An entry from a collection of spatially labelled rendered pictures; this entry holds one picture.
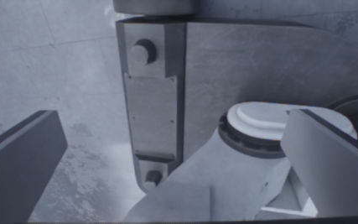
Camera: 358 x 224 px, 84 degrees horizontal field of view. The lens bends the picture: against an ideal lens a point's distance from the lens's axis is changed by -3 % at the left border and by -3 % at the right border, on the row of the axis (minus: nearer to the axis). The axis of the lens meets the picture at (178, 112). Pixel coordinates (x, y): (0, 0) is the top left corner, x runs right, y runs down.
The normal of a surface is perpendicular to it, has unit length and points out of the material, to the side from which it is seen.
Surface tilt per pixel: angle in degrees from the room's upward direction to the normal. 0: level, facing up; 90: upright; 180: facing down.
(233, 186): 90
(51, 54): 0
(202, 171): 90
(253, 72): 0
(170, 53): 45
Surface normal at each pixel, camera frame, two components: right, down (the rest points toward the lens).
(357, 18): -0.18, 0.48
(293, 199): 0.01, -0.87
